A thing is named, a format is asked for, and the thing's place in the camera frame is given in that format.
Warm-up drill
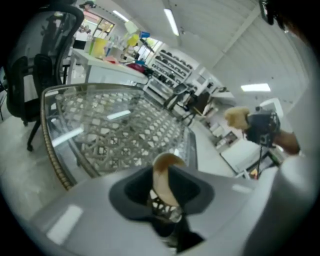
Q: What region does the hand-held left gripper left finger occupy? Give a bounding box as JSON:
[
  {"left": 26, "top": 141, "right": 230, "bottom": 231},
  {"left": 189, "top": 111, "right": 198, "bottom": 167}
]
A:
[{"left": 26, "top": 164, "right": 177, "bottom": 256}]

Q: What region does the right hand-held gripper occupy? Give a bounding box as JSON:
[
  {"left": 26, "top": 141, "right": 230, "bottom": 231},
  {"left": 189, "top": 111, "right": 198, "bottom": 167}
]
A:
[{"left": 246, "top": 106, "right": 282, "bottom": 149}]

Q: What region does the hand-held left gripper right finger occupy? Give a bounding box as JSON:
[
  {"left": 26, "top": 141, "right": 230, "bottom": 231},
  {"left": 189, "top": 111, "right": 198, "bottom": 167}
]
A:
[{"left": 168, "top": 154, "right": 316, "bottom": 256}]

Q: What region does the tan ceramic bowl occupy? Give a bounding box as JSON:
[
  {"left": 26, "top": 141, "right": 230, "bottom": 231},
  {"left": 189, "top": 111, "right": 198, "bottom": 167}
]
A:
[{"left": 149, "top": 152, "right": 187, "bottom": 222}]

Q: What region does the person's right forearm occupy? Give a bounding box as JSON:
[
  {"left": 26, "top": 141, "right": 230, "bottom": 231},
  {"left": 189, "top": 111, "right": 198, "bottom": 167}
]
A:
[{"left": 272, "top": 129, "right": 301, "bottom": 155}]

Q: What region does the fluorescent ceiling light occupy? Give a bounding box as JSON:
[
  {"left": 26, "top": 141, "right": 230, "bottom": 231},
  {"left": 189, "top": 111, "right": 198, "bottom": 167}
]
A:
[
  {"left": 240, "top": 83, "right": 272, "bottom": 93},
  {"left": 163, "top": 8, "right": 180, "bottom": 37},
  {"left": 112, "top": 9, "right": 130, "bottom": 23}
]

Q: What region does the grey mesh office chair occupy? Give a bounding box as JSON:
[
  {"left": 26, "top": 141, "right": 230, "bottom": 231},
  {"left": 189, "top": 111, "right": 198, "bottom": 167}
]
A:
[{"left": 163, "top": 83, "right": 191, "bottom": 114}]

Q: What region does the white desk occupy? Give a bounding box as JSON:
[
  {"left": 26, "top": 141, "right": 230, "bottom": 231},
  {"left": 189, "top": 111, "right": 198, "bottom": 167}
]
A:
[{"left": 66, "top": 47, "right": 151, "bottom": 86}]

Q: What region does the black office chair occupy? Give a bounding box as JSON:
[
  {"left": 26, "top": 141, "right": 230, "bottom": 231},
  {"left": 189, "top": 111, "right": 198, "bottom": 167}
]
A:
[{"left": 4, "top": 3, "right": 85, "bottom": 152}]

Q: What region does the yellow container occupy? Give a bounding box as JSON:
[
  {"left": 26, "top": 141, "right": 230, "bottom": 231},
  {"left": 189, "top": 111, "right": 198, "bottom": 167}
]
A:
[{"left": 91, "top": 37, "right": 108, "bottom": 60}]

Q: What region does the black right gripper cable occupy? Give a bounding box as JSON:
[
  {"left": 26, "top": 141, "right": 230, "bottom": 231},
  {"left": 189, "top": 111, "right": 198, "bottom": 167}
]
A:
[{"left": 256, "top": 146, "right": 264, "bottom": 176}]

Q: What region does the white wall shelf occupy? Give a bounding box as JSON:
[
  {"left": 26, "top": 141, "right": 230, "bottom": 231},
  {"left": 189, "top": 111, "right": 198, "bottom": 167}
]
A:
[{"left": 149, "top": 48, "right": 194, "bottom": 88}]

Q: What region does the black head-worn camera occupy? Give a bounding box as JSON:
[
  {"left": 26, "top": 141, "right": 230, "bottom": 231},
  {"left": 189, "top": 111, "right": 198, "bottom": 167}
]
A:
[{"left": 258, "top": 0, "right": 276, "bottom": 25}]

